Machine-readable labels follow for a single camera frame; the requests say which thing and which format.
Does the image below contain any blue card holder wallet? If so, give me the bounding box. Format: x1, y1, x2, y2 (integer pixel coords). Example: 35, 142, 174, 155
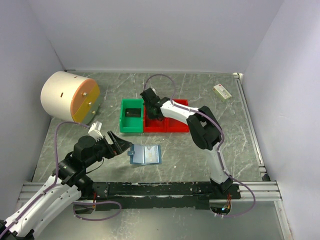
127, 144, 162, 166

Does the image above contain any green plastic bin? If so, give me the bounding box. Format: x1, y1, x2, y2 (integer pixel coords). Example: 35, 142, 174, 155
119, 98, 144, 133

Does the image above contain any small white card box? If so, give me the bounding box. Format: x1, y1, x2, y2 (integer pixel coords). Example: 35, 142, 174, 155
212, 83, 232, 102

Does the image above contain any black credit card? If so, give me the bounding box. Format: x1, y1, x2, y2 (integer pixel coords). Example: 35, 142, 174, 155
125, 108, 142, 118

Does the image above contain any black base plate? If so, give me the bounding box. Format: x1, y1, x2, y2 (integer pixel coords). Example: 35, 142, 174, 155
80, 181, 241, 210

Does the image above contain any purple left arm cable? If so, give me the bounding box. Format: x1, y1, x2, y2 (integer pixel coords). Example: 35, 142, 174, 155
0, 120, 123, 240

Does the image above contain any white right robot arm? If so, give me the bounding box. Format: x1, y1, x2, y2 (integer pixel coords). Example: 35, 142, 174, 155
140, 88, 233, 199

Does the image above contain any round drawer cabinet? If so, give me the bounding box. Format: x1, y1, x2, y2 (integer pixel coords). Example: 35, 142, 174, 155
40, 71, 102, 124

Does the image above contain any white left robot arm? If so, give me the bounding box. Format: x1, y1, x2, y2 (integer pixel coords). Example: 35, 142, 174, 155
0, 131, 132, 240

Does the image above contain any red plastic bin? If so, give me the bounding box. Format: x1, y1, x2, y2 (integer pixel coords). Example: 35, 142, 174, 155
143, 110, 166, 133
165, 99, 189, 133

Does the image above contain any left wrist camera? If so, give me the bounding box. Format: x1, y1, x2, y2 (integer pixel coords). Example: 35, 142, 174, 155
88, 121, 103, 141

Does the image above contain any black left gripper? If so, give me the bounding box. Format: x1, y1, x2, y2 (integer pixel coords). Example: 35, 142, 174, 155
84, 129, 132, 167

